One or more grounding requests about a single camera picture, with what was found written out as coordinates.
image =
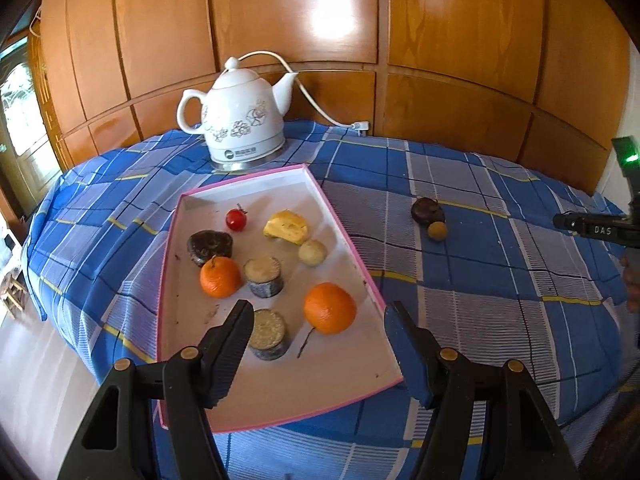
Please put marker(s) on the wooden door with glass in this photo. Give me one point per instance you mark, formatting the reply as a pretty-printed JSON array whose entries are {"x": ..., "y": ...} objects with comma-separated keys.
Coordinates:
[{"x": 28, "y": 163}]

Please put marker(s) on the dark brown round fruit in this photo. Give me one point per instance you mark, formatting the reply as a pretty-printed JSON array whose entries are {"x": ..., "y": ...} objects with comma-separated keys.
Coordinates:
[{"x": 426, "y": 211}]

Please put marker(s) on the dark cylinder cream top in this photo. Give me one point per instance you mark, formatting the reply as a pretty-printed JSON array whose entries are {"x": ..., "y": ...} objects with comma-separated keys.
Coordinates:
[
  {"x": 263, "y": 275},
  {"x": 269, "y": 339}
]

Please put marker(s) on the white ceramic electric kettle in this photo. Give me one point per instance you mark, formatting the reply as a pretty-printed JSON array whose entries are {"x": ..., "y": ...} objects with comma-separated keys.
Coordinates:
[{"x": 241, "y": 118}]

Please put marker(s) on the red cherry tomato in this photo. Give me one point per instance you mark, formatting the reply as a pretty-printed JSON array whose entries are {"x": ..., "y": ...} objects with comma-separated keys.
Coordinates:
[{"x": 236, "y": 219}]

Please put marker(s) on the pale yellow round fruit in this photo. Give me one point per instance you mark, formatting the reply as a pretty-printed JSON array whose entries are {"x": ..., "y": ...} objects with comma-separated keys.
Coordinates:
[{"x": 312, "y": 253}]

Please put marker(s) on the person's hand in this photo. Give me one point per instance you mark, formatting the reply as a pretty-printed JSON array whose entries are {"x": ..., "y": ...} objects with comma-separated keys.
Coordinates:
[{"x": 632, "y": 283}]

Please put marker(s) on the blue plaid tablecloth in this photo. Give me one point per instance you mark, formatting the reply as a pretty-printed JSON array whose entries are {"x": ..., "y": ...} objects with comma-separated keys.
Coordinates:
[{"x": 504, "y": 284}]

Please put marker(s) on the small wooden stool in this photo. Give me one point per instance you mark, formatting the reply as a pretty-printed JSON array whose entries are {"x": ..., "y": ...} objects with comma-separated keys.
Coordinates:
[{"x": 13, "y": 292}]

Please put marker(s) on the wooden wall cabinet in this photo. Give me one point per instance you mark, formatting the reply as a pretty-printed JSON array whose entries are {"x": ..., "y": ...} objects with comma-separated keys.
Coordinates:
[{"x": 539, "y": 82}]

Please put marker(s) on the orange tangerine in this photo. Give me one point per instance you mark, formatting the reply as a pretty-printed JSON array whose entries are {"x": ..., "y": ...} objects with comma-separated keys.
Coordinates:
[
  {"x": 220, "y": 277},
  {"x": 329, "y": 309}
]

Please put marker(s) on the small yellow round fruit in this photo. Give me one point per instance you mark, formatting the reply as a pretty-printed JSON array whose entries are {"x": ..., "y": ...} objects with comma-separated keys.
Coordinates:
[{"x": 437, "y": 231}]

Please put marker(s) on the large dark brown disc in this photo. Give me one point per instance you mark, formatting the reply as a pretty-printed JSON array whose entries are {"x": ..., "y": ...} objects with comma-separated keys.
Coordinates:
[{"x": 206, "y": 244}]

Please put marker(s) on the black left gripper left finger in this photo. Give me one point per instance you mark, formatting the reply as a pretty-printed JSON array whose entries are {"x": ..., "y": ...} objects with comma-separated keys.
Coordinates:
[{"x": 115, "y": 438}]

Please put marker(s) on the yellow potato piece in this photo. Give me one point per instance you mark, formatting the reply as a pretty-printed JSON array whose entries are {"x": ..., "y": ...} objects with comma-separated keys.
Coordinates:
[{"x": 287, "y": 225}]

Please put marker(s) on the pink rimmed white tray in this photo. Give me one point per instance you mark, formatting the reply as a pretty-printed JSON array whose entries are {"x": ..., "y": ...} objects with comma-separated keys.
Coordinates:
[{"x": 318, "y": 373}]

